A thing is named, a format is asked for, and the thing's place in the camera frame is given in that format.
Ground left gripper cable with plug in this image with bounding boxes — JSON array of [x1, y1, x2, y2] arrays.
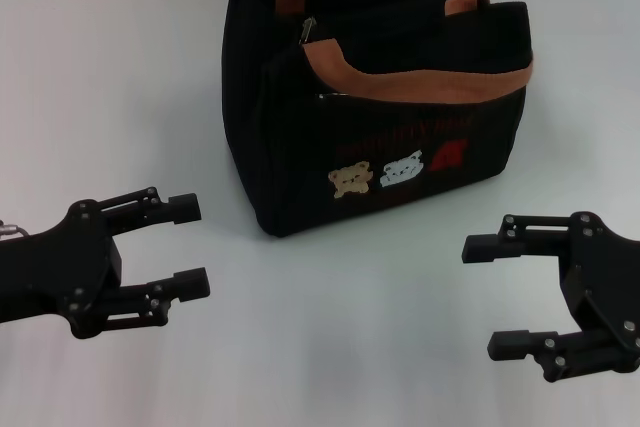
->
[[0, 219, 32, 239]]

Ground silver main zipper pull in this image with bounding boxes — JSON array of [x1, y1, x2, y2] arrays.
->
[[298, 16, 320, 46]]

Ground black food bag with bears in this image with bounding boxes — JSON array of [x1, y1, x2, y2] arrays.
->
[[219, 0, 536, 238]]

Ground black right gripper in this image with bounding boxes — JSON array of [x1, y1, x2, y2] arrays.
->
[[462, 210, 640, 384]]

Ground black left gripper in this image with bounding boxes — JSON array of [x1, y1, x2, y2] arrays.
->
[[0, 186, 212, 340]]

